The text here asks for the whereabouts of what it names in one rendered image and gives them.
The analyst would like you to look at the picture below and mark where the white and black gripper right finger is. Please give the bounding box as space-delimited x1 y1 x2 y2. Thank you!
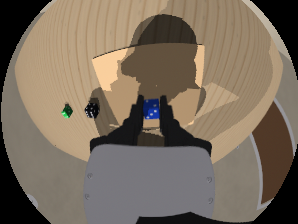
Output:
159 95 212 157

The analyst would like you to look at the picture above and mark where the blue die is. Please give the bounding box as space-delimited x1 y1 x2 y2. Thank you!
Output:
143 99 160 119

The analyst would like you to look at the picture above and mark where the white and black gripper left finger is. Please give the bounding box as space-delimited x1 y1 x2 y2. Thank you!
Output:
90 95 144 154

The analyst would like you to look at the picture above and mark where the black die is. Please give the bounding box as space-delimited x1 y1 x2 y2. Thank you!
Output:
84 103 100 119

